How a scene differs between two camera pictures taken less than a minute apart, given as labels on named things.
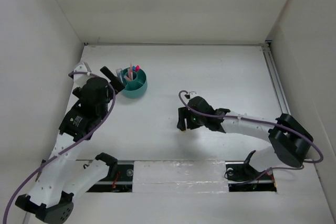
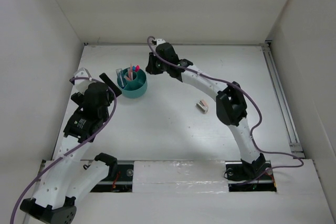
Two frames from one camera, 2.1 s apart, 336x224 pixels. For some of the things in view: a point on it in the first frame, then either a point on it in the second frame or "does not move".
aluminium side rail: x=268 y=49 does not move
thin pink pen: x=130 y=72 does not move
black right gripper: x=183 y=112 -> x=150 y=67
